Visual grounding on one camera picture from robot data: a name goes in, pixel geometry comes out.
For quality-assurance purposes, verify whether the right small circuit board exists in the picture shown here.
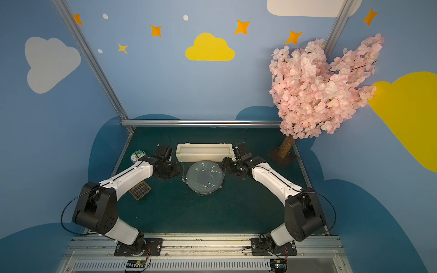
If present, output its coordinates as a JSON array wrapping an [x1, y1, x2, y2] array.
[[270, 259, 287, 273]]

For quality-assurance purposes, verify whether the white plastic wrap dispenser box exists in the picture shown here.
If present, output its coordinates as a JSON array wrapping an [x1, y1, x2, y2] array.
[[176, 143, 236, 162]]

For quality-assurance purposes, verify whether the small yellow green-lidded jar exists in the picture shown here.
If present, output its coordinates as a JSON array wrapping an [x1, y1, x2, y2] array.
[[130, 150, 146, 163]]

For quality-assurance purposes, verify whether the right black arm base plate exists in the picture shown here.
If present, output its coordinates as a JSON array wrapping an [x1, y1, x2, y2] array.
[[250, 237, 298, 257]]

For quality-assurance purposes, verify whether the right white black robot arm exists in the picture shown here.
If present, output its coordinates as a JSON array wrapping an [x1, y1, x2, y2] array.
[[221, 143, 326, 247]]

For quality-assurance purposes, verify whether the aluminium front rail frame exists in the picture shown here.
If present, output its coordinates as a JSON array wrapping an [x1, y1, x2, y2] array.
[[57, 233, 352, 273]]

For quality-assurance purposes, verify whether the round grey glass plate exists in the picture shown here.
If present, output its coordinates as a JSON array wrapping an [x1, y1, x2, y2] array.
[[185, 160, 225, 195]]

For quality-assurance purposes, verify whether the dark square tree base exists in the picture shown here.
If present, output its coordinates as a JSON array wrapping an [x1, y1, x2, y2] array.
[[267, 146, 297, 168]]

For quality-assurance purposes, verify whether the small circuit board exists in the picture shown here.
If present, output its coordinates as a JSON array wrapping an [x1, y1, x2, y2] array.
[[270, 259, 287, 273], [125, 260, 147, 272]]

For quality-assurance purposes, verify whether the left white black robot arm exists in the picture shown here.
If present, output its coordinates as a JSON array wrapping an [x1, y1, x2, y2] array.
[[72, 146, 180, 252]]

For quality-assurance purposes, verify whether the left small circuit board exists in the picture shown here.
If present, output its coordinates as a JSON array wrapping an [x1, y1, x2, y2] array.
[[125, 260, 147, 272]]

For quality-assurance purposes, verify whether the brown grid coaster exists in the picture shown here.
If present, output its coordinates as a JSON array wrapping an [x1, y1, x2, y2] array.
[[129, 181, 151, 201]]

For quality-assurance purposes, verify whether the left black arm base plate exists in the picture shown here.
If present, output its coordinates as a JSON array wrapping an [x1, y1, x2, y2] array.
[[114, 238, 163, 257]]

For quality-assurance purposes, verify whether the pink cherry blossom tree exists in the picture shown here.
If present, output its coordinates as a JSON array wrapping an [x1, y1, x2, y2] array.
[[269, 34, 385, 158]]

